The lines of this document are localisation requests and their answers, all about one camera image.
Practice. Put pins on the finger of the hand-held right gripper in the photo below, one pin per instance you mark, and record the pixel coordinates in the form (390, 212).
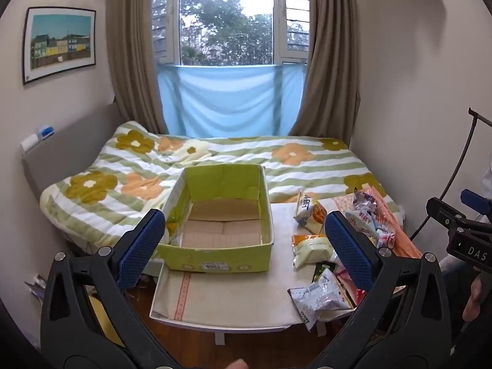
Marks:
(442, 211)

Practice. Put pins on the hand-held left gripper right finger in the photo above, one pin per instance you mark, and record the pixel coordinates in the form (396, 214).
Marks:
(348, 250)

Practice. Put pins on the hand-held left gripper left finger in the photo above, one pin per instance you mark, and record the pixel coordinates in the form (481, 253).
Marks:
(140, 246)

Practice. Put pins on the dark green cracker packet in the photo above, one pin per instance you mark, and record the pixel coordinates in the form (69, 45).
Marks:
(321, 273)

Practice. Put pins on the pale yellow orange snack packet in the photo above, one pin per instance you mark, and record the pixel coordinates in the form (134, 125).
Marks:
(311, 250)

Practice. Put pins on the white orange snack packet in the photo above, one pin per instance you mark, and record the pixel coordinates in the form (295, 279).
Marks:
(309, 211)

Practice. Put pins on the silver white snack packet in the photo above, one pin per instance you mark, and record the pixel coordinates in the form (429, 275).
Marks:
(319, 299)

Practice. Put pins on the green cardboard box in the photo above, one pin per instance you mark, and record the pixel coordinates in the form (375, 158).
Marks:
(215, 257)

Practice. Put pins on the person's right hand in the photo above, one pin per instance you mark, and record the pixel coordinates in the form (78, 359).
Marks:
(476, 296)

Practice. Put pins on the green striped floral blanket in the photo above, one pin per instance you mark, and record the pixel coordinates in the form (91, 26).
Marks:
(127, 161)

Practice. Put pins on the beige table cloth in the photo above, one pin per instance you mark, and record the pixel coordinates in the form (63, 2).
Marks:
(230, 296)

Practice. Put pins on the papers on floor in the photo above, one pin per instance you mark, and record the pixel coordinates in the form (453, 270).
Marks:
(36, 286)

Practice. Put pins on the grey headboard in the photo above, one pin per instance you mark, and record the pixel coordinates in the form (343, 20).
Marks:
(65, 150)

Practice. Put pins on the white blue small item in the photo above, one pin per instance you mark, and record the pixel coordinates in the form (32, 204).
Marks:
(38, 136)

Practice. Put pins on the light blue cloth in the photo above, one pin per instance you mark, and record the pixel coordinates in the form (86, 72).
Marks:
(230, 100)

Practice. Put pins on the framed house picture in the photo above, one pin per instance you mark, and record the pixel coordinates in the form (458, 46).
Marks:
(59, 44)

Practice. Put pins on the white framed window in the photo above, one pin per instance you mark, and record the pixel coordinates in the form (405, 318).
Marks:
(226, 19)

